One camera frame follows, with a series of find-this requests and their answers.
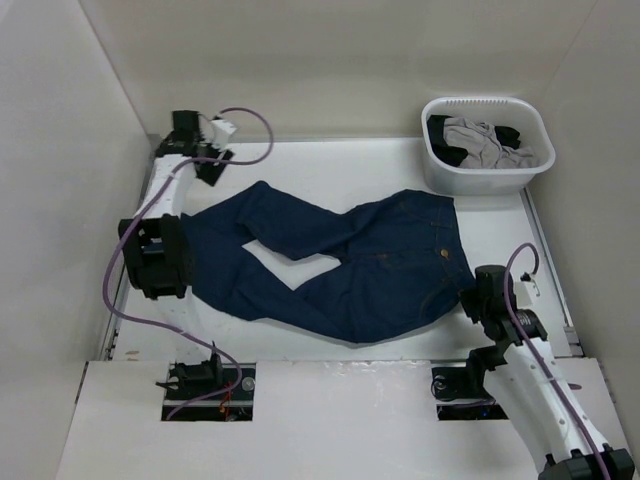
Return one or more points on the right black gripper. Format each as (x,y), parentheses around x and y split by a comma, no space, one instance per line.
(467,296)

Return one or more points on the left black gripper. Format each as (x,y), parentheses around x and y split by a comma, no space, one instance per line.
(210,174)

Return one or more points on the dark blue denim trousers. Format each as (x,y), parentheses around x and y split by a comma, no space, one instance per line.
(400,262)

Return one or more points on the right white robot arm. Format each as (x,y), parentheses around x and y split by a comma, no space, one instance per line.
(520,372)

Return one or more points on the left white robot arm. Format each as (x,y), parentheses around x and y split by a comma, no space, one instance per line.
(157,256)

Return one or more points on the black garment in basket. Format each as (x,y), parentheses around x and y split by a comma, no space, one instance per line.
(451,156)

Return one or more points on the grey garment in basket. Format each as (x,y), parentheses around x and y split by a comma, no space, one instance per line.
(488,146)

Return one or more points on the white plastic laundry basket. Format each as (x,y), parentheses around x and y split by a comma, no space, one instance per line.
(498,111)

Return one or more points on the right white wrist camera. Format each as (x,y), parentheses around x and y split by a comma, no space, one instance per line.
(527,290)

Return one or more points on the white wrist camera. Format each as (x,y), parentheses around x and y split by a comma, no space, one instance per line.
(223,132)
(527,290)

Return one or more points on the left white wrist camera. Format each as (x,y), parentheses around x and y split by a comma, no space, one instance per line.
(223,132)

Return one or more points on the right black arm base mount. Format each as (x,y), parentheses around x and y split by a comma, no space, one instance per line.
(459,391)

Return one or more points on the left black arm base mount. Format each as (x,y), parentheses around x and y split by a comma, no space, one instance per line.
(210,391)

